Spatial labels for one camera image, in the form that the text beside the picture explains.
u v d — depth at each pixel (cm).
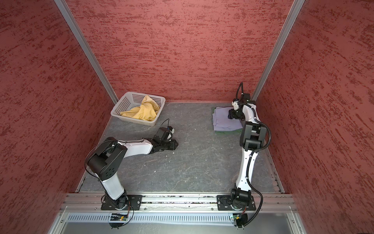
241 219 71
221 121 103
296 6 71
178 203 76
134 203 74
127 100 115
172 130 90
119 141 53
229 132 102
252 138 63
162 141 76
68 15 74
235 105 99
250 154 63
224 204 74
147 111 97
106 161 48
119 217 72
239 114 90
